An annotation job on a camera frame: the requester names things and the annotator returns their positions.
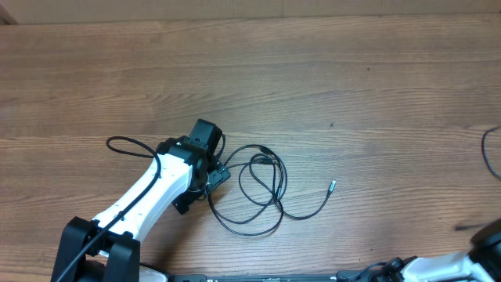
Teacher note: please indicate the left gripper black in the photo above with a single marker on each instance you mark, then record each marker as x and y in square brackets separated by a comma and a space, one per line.
[217, 171]

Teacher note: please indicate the cardboard back panel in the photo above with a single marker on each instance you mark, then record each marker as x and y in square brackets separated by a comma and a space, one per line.
[96, 11]

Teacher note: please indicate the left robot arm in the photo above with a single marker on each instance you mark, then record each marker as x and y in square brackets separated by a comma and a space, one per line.
[107, 248]

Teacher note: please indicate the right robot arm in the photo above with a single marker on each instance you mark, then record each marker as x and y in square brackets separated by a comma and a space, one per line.
[481, 263]

